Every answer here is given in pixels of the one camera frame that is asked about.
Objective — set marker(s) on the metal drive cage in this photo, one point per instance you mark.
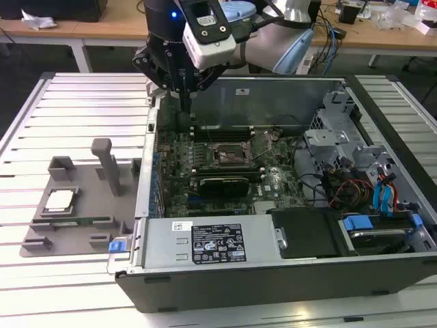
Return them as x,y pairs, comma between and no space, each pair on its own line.
324,136

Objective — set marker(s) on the silver power supply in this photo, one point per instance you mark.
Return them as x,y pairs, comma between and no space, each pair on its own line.
160,246

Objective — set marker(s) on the small black device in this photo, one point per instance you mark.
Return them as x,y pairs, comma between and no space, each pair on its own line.
340,33

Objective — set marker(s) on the wooden desk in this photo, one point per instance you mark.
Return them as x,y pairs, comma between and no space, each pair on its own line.
112,32

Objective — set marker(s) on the gray parts rack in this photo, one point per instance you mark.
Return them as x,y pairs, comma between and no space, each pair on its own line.
88,208

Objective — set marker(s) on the black box on desk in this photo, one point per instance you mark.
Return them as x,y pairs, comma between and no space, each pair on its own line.
51,8

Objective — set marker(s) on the silver chipset heatsink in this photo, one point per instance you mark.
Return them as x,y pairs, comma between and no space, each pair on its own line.
263,208

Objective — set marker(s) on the coin cell battery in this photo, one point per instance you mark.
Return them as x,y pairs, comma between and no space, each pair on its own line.
278,136

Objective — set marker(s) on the silver CPU with green edge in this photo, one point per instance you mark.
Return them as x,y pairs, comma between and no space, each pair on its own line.
59,201

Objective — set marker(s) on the black graphics card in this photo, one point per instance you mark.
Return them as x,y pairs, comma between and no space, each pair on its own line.
223,187

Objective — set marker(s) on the green motherboard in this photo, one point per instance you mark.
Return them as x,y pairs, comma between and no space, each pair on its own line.
283,188

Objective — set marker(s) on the crumpled white paper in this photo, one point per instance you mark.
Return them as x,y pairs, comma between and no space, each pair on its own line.
37,21

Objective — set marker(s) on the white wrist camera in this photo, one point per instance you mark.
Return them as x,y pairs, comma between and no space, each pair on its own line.
211,46

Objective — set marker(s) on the clear plastic bags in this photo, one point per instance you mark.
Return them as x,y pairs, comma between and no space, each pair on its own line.
392,15

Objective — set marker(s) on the blue case latch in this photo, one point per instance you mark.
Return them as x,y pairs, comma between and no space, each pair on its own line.
116,247

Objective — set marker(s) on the CPU socket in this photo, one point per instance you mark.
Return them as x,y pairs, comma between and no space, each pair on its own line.
232,155

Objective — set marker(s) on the white and red box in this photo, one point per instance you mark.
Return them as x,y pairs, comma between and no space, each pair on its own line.
426,20

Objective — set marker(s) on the black plastic drive shroud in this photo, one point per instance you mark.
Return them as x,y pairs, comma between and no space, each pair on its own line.
307,235

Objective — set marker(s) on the white power strip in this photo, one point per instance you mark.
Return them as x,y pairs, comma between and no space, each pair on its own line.
307,64

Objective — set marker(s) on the black cup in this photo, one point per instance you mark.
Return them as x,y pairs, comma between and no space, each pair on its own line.
348,15

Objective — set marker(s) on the blue disk carrier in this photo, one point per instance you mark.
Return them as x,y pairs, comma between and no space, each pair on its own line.
357,223

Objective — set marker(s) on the green RAM stick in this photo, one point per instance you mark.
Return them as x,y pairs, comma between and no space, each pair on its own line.
85,221

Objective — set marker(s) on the black open PC case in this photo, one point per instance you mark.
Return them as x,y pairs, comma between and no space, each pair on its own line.
239,290

